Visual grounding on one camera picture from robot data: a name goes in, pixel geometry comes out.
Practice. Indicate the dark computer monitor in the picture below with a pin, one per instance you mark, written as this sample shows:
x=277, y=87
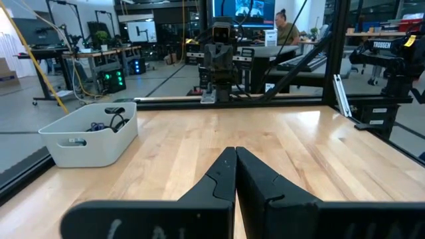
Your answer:
x=36, y=31

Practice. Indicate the yellow tag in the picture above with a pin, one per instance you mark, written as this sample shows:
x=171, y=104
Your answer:
x=191, y=40
x=410, y=40

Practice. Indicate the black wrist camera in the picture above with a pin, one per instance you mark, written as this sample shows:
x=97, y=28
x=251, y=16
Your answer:
x=221, y=33

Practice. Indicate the wooden desk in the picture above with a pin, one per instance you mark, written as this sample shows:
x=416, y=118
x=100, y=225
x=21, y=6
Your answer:
x=375, y=34

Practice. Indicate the bright white monitor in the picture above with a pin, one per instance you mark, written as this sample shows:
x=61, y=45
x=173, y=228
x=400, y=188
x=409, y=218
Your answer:
x=149, y=31

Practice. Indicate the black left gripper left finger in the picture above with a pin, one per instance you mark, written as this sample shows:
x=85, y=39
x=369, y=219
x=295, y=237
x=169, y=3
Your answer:
x=166, y=219

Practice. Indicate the white sign box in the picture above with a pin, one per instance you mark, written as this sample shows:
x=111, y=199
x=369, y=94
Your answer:
x=270, y=38

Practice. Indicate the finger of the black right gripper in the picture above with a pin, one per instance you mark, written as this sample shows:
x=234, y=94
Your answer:
x=221, y=58
x=215, y=58

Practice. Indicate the white plastic bin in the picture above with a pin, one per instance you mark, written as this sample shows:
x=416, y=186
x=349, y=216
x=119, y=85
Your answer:
x=99, y=149

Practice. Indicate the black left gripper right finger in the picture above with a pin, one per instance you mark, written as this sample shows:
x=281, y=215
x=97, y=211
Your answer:
x=315, y=220

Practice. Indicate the small potted plant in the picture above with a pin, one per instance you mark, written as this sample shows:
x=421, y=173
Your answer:
x=313, y=32

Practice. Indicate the computer tower green lights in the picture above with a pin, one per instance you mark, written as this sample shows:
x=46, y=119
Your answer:
x=113, y=81

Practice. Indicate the large computer monitor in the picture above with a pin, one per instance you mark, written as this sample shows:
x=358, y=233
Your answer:
x=262, y=18

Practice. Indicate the person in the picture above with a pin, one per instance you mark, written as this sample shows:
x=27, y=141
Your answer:
x=289, y=33

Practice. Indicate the red storage box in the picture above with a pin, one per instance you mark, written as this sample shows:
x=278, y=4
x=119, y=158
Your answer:
x=411, y=24

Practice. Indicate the computer tower blue lights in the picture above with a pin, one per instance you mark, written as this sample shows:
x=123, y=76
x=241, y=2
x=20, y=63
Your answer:
x=136, y=66

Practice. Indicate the long wooden table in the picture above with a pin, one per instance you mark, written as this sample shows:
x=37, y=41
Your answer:
x=99, y=53

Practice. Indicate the black Trossen robot arm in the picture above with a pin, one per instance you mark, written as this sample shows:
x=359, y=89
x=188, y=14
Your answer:
x=395, y=86

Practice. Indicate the black aluminium table frame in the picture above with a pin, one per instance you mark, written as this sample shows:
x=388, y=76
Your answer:
x=336, y=49

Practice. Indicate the blue storage bins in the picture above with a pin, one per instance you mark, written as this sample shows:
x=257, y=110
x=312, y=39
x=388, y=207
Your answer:
x=368, y=27

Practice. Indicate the black standing desk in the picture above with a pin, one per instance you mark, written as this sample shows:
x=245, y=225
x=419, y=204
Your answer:
x=40, y=51

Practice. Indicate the brown cardboard box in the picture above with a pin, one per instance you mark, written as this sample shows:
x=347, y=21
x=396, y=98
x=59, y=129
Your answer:
x=8, y=74
x=171, y=59

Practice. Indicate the silver aluminium bar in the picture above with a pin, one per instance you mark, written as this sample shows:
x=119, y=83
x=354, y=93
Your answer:
x=342, y=96

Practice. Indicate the green potted plant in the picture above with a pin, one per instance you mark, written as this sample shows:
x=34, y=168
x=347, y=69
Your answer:
x=101, y=36

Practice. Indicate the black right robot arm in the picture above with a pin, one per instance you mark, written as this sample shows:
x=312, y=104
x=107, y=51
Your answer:
x=220, y=81

